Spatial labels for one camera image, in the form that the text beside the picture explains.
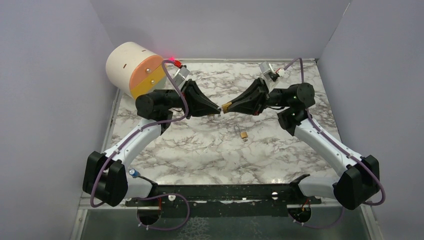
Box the round cream drawer box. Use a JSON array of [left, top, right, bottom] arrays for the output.
[[105, 42, 167, 99]]

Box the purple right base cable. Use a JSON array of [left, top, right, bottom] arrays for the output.
[[287, 205, 345, 229]]

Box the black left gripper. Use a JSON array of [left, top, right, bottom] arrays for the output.
[[155, 79, 222, 120]]

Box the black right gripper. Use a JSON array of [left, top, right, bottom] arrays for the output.
[[225, 78, 291, 117]]

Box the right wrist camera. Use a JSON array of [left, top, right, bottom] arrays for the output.
[[259, 61, 286, 92]]

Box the brass padlock with key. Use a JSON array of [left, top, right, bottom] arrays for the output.
[[207, 114, 220, 120]]

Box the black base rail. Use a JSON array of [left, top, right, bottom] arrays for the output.
[[117, 180, 321, 225]]

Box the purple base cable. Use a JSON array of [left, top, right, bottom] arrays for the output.
[[137, 193, 192, 232], [287, 205, 345, 229]]

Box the small brass padlock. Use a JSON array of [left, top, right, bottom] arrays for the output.
[[233, 124, 248, 142]]

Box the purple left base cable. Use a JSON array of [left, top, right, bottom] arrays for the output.
[[137, 193, 192, 232]]

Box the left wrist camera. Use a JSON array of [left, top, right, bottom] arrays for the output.
[[173, 64, 190, 90]]

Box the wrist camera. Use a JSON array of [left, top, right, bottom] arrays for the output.
[[259, 61, 286, 92], [173, 64, 190, 90]]

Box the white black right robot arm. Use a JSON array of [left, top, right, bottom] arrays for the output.
[[222, 78, 385, 210]]

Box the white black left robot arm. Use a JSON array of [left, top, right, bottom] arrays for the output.
[[82, 79, 221, 208]]

